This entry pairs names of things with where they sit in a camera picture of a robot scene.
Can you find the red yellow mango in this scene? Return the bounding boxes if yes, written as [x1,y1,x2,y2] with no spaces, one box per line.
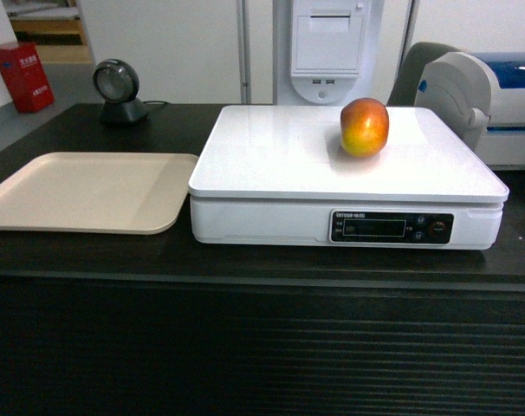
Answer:
[340,98,389,158]

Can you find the white checkout scale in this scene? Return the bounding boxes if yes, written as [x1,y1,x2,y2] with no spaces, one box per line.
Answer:
[189,106,509,250]

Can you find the beige plastic tray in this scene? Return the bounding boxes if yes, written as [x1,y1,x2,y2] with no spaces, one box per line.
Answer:
[0,152,198,235]

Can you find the white receipt printer terminal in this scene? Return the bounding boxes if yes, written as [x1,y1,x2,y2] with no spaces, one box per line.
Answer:
[273,0,384,106]

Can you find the black barcode scanner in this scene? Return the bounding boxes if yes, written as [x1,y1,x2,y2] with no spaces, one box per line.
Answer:
[93,59,148,126]

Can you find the grey vertical pole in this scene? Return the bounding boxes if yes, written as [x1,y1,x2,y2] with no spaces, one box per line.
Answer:
[236,0,252,104]

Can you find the white blue label printer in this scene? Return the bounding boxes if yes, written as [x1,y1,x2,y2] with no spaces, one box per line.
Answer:
[415,51,525,170]

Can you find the red fire extinguisher box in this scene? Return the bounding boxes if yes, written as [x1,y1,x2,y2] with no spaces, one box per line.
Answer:
[0,42,55,114]

